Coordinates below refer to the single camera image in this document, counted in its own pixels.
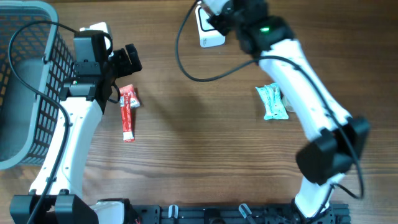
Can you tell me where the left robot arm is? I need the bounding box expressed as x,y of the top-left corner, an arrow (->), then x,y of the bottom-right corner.
9,44 -> 142,223

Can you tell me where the grey plastic mesh basket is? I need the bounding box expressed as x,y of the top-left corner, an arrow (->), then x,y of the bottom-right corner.
1,1 -> 73,170

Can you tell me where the red stick packet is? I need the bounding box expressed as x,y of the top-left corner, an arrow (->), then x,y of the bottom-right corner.
119,85 -> 141,142

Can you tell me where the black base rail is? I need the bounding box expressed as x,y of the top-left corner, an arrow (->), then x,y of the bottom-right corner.
130,203 -> 351,224

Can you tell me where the teal translucent packet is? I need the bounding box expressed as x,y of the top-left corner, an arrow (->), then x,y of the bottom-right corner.
256,83 -> 289,120

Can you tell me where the white barcode scanner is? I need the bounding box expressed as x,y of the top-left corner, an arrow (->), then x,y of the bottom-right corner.
195,5 -> 226,48

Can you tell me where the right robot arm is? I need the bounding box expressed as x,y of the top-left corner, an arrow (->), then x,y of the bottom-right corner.
201,1 -> 370,222

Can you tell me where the green lid jar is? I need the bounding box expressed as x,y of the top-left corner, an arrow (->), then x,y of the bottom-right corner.
282,95 -> 295,113

